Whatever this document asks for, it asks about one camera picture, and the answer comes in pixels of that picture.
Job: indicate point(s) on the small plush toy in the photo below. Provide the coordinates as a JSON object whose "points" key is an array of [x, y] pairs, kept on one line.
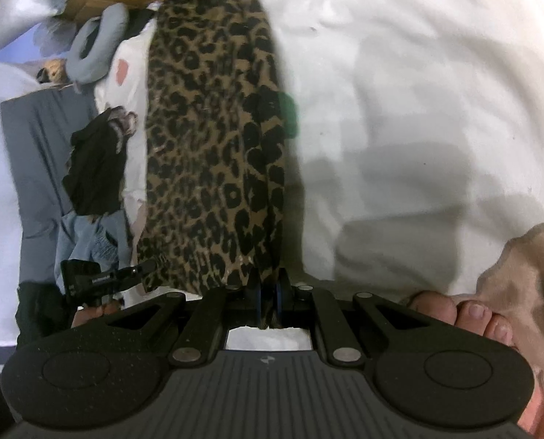
{"points": [[54, 71]]}

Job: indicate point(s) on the blue denim jeans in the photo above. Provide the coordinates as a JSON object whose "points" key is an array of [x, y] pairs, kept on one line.
{"points": [[89, 238]]}

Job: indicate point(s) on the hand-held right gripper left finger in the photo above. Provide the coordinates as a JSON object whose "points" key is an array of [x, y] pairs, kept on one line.
{"points": [[253, 299]]}

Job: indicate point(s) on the person's left hand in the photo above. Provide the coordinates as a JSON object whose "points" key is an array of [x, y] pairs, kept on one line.
{"points": [[91, 314]]}

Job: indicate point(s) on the leopard print pants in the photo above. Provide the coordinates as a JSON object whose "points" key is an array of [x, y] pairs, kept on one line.
{"points": [[208, 123]]}

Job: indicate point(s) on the white fluffy pillow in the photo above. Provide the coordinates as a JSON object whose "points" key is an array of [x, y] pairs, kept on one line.
{"points": [[15, 13]]}

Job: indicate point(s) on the cream bear printed blanket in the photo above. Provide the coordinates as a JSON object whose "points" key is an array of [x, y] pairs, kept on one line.
{"points": [[414, 100]]}

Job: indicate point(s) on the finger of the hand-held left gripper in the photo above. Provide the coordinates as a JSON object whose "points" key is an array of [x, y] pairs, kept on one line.
{"points": [[144, 268]]}

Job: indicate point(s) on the black garment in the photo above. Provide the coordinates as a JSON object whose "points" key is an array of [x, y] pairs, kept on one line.
{"points": [[98, 169]]}

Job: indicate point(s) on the small patterned cloth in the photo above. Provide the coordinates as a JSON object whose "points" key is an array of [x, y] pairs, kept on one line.
{"points": [[123, 123]]}

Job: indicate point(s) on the clear plastic bag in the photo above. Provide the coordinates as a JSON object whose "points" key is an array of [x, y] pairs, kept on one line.
{"points": [[54, 36]]}

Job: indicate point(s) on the grey neck pillow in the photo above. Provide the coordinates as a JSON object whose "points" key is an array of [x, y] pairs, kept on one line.
{"points": [[93, 45]]}

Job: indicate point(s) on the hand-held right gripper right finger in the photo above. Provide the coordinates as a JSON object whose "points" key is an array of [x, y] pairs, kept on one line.
{"points": [[281, 299]]}

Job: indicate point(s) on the person's foot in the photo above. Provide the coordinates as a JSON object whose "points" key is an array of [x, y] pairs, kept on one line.
{"points": [[475, 313]]}

